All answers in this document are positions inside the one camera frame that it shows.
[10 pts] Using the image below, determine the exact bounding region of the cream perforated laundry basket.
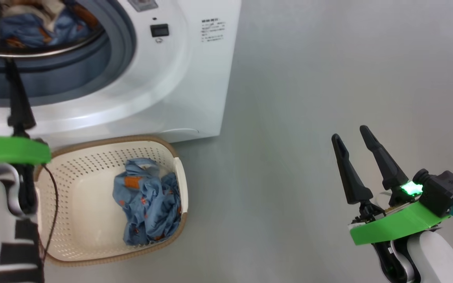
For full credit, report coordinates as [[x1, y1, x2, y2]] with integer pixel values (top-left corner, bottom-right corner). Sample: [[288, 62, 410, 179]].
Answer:
[[34, 136, 188, 267]]

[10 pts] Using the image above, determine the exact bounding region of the white front-load washing machine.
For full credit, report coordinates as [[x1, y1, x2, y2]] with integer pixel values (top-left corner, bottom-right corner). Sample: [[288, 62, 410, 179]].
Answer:
[[0, 0, 242, 148]]

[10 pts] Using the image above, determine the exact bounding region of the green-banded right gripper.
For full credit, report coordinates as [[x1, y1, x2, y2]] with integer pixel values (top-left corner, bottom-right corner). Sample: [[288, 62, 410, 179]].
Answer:
[[331, 125, 444, 246]]

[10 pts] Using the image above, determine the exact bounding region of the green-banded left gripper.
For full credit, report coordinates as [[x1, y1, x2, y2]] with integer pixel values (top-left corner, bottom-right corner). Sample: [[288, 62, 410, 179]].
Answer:
[[0, 59, 52, 165]]

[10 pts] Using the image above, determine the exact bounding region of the grey warning sticker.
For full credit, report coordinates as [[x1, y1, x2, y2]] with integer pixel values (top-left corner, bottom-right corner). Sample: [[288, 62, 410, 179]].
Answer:
[[127, 0, 158, 12]]

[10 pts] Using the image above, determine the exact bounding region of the blue orange-print garment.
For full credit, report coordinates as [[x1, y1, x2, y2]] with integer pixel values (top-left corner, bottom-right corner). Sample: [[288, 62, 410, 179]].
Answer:
[[112, 158, 182, 246]]

